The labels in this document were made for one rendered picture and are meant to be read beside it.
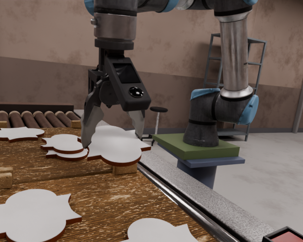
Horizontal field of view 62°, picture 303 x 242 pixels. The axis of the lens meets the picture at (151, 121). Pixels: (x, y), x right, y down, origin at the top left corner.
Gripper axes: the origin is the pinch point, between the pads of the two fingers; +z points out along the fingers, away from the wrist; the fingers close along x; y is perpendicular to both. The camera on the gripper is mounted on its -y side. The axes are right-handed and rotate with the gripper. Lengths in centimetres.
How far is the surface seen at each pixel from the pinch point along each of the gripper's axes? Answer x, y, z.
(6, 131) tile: 20.2, 39.9, 11.7
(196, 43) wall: -282, 338, 2
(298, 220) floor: -197, 46, 129
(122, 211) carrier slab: 2.1, -10.7, 8.1
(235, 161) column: -58, 17, 25
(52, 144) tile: 9.1, 22.5, 9.6
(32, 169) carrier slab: 15.0, 11.1, 9.6
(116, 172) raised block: -2.0, 3.4, 9.3
